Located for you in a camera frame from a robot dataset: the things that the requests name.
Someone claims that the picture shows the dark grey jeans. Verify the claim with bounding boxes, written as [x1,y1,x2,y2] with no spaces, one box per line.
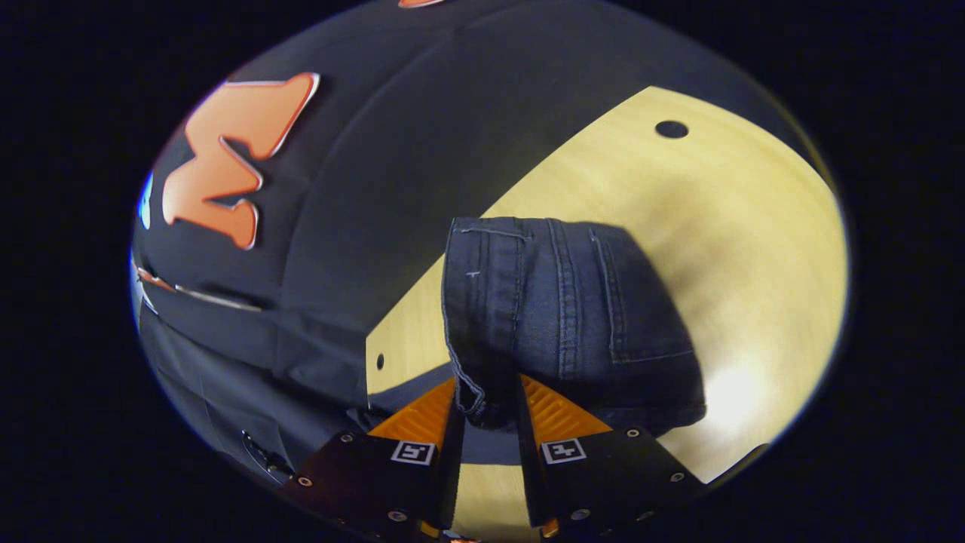
[367,216,709,467]

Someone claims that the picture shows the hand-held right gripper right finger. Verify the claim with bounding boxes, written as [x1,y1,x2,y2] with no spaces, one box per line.
[514,373,710,539]

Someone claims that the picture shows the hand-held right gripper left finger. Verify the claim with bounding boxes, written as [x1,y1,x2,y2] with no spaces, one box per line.
[275,377,467,541]

